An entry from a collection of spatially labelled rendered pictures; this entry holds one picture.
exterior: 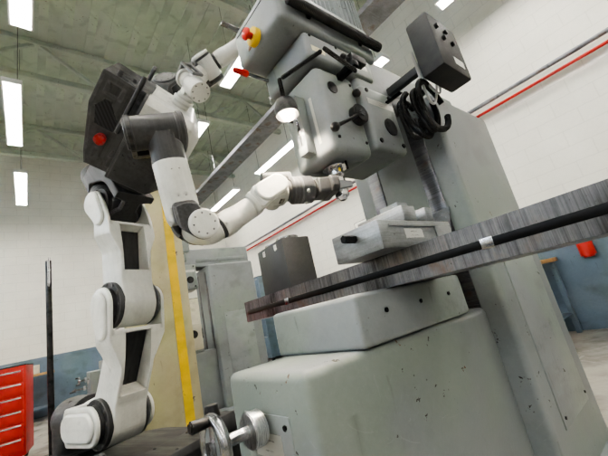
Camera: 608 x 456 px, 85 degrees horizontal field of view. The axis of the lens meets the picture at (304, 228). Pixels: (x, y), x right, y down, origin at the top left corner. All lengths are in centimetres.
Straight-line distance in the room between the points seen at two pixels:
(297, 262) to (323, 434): 67
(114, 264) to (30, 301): 863
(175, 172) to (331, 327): 55
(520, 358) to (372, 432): 65
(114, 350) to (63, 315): 863
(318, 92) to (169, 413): 210
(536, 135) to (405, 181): 400
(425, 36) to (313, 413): 114
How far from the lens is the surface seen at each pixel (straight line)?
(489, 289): 128
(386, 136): 125
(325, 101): 113
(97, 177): 135
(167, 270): 258
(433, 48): 128
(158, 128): 96
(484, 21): 613
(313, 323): 87
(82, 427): 130
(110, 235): 120
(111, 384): 124
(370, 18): 405
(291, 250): 123
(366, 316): 78
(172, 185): 91
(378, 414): 80
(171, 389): 253
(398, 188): 143
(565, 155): 519
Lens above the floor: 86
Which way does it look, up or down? 14 degrees up
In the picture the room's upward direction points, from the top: 13 degrees counter-clockwise
